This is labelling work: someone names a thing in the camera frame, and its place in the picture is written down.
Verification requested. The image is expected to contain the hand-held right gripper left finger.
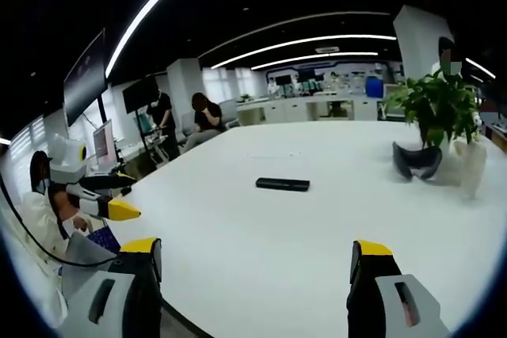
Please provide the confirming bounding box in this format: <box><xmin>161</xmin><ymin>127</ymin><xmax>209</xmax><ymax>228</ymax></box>
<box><xmin>59</xmin><ymin>237</ymin><xmax>163</xmax><ymax>338</ymax></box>

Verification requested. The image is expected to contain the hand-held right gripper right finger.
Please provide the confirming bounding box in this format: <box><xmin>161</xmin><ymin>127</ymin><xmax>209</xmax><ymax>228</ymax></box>
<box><xmin>346</xmin><ymin>239</ymin><xmax>452</xmax><ymax>338</ymax></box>

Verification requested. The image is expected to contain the black remote control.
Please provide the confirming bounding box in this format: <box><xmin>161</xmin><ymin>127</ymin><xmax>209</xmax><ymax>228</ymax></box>
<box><xmin>255</xmin><ymin>177</ymin><xmax>311</xmax><ymax>193</ymax></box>

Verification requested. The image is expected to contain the person's left hand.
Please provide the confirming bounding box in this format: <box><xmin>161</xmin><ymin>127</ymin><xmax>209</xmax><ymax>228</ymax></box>
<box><xmin>53</xmin><ymin>189</ymin><xmax>80</xmax><ymax>217</ymax></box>

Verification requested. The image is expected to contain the computer monitor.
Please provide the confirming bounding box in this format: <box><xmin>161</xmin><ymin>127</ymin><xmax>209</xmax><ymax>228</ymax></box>
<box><xmin>92</xmin><ymin>119</ymin><xmax>119</xmax><ymax>169</ymax></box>

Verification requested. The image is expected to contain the grey laptop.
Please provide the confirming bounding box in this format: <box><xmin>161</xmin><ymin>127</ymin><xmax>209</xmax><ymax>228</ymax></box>
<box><xmin>63</xmin><ymin>226</ymin><xmax>122</xmax><ymax>268</ymax></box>

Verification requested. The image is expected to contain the white equipment cart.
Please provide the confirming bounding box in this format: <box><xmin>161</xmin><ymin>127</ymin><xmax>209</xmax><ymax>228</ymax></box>
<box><xmin>136</xmin><ymin>115</ymin><xmax>170</xmax><ymax>165</ymax></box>

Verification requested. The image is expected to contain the large dark display screen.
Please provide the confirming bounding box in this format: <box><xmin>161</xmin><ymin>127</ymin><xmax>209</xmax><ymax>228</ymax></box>
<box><xmin>63</xmin><ymin>28</ymin><xmax>109</xmax><ymax>127</ymax></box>

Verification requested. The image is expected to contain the black monitor on stand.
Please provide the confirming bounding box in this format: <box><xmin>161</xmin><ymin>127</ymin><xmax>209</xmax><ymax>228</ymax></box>
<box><xmin>121</xmin><ymin>75</ymin><xmax>160</xmax><ymax>114</ymax></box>

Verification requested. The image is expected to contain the black headset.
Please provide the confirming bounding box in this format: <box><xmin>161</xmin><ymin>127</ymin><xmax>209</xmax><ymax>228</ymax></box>
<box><xmin>391</xmin><ymin>141</ymin><xmax>443</xmax><ymax>181</ymax></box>

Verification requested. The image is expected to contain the grey chair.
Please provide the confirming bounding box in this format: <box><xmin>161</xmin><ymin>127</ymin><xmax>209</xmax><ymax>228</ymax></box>
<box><xmin>219</xmin><ymin>99</ymin><xmax>241</xmax><ymax>130</ymax></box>

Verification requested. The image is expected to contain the clear plastic bag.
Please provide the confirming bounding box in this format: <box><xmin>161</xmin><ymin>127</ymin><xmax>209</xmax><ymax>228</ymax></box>
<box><xmin>452</xmin><ymin>139</ymin><xmax>489</xmax><ymax>200</ymax></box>

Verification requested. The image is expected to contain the long ceiling light strip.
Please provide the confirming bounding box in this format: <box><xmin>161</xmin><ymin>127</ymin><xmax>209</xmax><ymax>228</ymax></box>
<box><xmin>104</xmin><ymin>0</ymin><xmax>215</xmax><ymax>78</ymax></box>

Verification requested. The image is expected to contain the white counter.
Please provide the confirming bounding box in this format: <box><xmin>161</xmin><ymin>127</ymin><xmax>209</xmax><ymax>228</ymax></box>
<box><xmin>236</xmin><ymin>92</ymin><xmax>382</xmax><ymax>126</ymax></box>

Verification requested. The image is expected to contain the green potted plant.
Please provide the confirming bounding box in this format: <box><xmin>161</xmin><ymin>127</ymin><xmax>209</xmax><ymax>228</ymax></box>
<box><xmin>384</xmin><ymin>68</ymin><xmax>483</xmax><ymax>150</ymax></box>

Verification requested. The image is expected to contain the blue barrel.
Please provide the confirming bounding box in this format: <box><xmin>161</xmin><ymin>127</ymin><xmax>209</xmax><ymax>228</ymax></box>
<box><xmin>364</xmin><ymin>75</ymin><xmax>385</xmax><ymax>98</ymax></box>

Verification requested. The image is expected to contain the black cable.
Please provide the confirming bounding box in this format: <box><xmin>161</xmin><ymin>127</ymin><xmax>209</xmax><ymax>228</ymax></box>
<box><xmin>0</xmin><ymin>177</ymin><xmax>124</xmax><ymax>267</ymax></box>

